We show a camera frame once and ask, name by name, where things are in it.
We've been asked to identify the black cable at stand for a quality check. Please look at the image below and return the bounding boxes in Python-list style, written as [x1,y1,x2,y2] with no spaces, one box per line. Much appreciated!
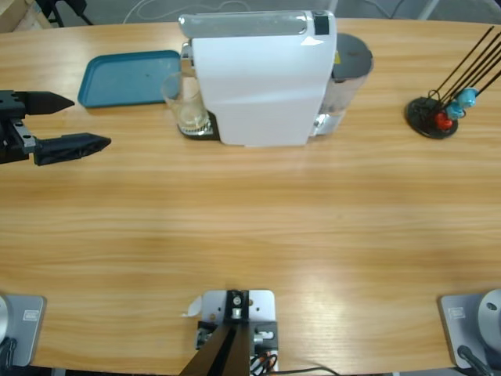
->
[278,366,340,376]

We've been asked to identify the robot arm grey base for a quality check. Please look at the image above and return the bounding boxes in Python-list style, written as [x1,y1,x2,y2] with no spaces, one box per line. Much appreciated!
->
[0,293,47,369]
[437,288,501,371]

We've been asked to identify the black capsule holder with rods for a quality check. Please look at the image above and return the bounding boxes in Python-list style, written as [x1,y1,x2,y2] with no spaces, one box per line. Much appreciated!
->
[405,25,501,140]

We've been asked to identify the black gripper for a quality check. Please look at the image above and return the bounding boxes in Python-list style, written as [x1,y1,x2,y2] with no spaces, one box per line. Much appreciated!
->
[0,90,113,167]

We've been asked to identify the orange and black cable bundle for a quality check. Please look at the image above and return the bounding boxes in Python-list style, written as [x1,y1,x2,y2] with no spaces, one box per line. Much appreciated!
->
[250,350,279,373]

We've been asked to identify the clear drinking glass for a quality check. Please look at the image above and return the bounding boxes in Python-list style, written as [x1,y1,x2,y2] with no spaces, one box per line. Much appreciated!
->
[160,71,211,136]

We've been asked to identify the white floor cable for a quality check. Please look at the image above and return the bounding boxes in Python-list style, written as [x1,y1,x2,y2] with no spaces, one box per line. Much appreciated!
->
[124,0,251,21]

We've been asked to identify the black arm base cable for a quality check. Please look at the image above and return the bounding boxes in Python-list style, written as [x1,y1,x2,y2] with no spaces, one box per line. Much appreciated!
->
[0,337,19,369]
[456,344,495,376]

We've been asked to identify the white tape tab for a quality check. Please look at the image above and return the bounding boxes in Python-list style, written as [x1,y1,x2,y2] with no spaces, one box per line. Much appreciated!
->
[179,295,204,319]

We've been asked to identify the white camera stand block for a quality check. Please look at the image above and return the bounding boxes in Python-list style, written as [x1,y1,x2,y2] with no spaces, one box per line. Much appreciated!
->
[201,288,279,372]

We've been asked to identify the black camera stand post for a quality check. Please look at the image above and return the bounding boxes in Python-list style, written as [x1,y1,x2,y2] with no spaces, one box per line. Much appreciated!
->
[182,289,251,376]

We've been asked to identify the blue coffee capsule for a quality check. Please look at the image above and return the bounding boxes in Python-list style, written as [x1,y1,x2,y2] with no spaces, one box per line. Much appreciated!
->
[456,87,479,107]
[445,100,466,121]

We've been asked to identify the teal plastic tray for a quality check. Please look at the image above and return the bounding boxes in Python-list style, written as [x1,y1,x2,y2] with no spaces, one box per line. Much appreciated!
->
[77,49,183,110]

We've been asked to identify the white capsule coffee machine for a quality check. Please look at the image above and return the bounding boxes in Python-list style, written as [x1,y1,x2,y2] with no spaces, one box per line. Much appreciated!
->
[178,9,338,150]

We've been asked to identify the clear water tank black lid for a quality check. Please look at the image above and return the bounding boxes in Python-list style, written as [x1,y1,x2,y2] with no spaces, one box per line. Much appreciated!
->
[312,33,375,138]

